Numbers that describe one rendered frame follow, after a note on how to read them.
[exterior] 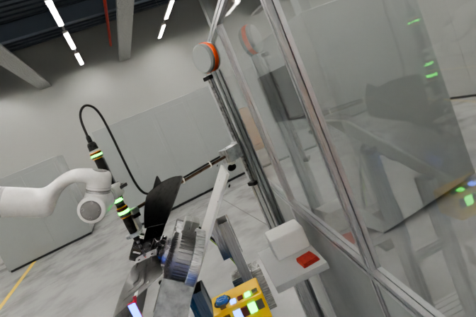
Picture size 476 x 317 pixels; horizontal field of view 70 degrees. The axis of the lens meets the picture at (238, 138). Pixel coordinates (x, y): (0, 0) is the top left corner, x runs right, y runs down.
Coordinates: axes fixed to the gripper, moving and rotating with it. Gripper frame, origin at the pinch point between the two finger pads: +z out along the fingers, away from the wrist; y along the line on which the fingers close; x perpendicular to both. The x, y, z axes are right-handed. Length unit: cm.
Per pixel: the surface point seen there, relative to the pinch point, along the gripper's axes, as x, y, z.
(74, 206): -78, -275, 668
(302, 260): -62, 58, -1
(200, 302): -64, 10, 10
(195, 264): -41.2, 17.0, -3.6
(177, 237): -31.3, 13.4, 6.6
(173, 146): -35, -11, 561
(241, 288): -42, 32, -34
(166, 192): -10.5, 18.0, 1.8
